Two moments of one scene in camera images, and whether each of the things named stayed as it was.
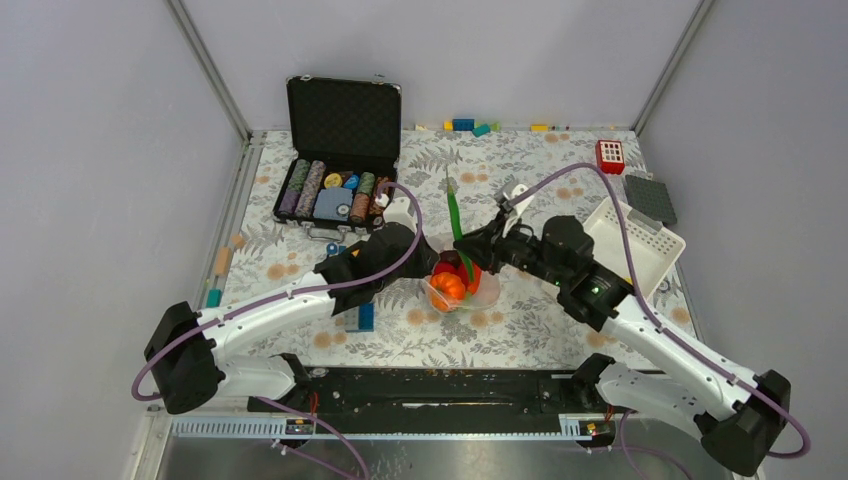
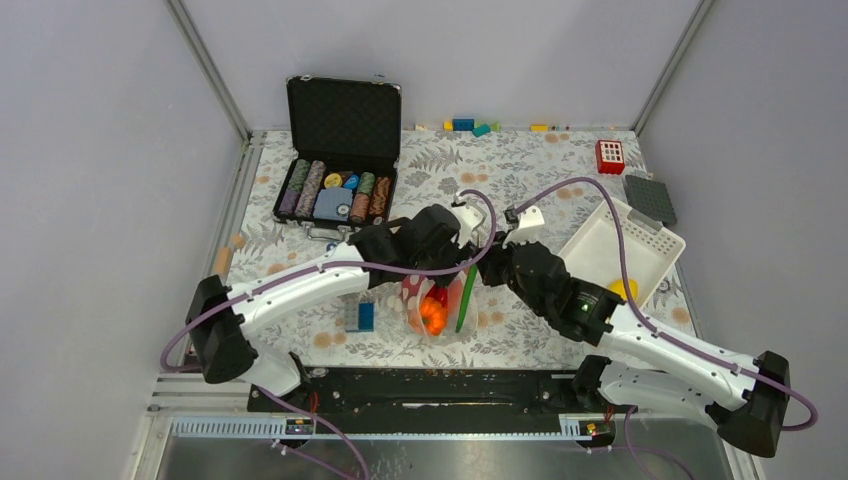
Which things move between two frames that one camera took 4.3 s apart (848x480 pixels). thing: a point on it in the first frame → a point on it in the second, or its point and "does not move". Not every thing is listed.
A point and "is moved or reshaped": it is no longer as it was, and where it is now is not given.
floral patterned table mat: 399,326 does not move
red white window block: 609,156 does not move
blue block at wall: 463,124 does not move
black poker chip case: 346,133 does not move
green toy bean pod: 457,227 is moved or reshaped
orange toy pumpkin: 445,287 → 434,315
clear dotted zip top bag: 459,282 is moved or reshaped
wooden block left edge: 223,261 does not move
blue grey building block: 361,319 does not move
